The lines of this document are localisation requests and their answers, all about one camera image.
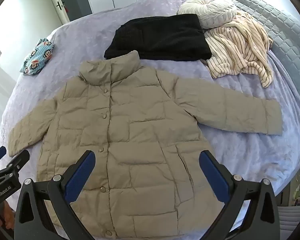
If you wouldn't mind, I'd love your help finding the round cream velvet pillow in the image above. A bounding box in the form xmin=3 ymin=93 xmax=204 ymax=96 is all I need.
xmin=177 ymin=0 xmax=238 ymax=29

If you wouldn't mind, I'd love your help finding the person's left hand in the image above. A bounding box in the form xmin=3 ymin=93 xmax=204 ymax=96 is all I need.
xmin=0 ymin=201 xmax=15 ymax=230

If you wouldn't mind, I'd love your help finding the black folded garment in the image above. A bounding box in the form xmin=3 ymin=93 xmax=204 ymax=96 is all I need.
xmin=104 ymin=14 xmax=213 ymax=62

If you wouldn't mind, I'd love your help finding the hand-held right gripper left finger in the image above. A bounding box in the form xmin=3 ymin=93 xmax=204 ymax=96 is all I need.
xmin=14 ymin=150 xmax=97 ymax=240

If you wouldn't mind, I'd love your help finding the bed with lavender cover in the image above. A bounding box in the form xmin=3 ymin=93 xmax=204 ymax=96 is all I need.
xmin=0 ymin=0 xmax=300 ymax=240

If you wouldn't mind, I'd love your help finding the cream striped garment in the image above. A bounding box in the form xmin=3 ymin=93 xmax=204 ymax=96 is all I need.
xmin=202 ymin=12 xmax=274 ymax=88

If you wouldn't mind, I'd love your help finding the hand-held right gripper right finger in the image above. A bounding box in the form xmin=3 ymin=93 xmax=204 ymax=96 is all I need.
xmin=199 ymin=150 xmax=282 ymax=240

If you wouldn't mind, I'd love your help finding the grey quilted headboard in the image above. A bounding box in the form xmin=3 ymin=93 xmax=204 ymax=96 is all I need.
xmin=218 ymin=0 xmax=300 ymax=105

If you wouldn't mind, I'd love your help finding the khaki puffer jacket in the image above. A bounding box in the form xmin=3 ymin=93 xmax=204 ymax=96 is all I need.
xmin=7 ymin=50 xmax=283 ymax=238

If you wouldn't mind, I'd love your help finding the blue monkey print cloth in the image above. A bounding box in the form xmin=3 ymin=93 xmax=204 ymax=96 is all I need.
xmin=20 ymin=38 xmax=56 ymax=76

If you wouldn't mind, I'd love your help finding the white ribbed container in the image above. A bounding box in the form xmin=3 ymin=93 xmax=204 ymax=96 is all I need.
xmin=277 ymin=205 xmax=300 ymax=240

